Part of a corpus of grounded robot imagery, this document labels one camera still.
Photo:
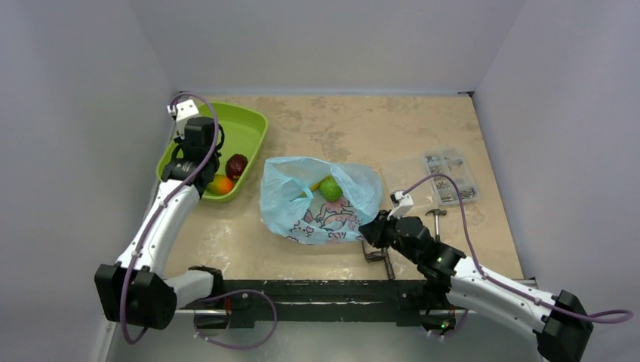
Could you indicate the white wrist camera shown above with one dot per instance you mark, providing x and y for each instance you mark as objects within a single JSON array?
[
  {"x": 182, "y": 111},
  {"x": 402, "y": 203}
]

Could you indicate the dark metal clamp bracket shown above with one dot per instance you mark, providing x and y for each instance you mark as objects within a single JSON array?
[{"x": 378, "y": 255}]

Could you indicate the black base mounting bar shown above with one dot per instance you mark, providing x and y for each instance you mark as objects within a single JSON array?
[{"x": 409, "y": 303}]

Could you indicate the lime green plastic tray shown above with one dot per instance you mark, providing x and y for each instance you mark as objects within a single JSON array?
[{"x": 240, "y": 135}]

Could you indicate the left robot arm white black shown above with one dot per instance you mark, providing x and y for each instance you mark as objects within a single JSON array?
[{"x": 132, "y": 290}]

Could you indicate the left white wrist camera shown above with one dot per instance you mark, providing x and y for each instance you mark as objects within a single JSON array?
[{"x": 182, "y": 111}]

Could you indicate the light blue plastic bag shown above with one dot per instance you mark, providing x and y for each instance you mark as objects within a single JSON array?
[{"x": 313, "y": 220}]

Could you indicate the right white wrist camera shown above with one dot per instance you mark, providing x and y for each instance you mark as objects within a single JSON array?
[{"x": 402, "y": 203}]

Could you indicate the clear plastic screw box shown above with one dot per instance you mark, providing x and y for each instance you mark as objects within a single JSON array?
[{"x": 399, "y": 174}]

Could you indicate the red fake apple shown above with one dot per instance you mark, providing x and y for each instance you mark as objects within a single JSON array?
[{"x": 235, "y": 167}]

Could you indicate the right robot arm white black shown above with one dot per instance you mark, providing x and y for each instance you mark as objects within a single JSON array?
[{"x": 554, "y": 323}]

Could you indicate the orange red fake mango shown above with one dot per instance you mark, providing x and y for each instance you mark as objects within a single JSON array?
[{"x": 221, "y": 185}]

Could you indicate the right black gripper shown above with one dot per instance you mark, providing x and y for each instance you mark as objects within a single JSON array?
[{"x": 376, "y": 229}]

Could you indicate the green fake lime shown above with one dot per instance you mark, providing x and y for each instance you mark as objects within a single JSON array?
[{"x": 330, "y": 190}]

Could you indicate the small black-handled hammer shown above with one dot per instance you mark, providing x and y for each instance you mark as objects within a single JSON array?
[{"x": 437, "y": 213}]

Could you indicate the yellow fake banana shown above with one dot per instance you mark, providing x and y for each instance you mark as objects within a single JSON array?
[{"x": 314, "y": 187}]

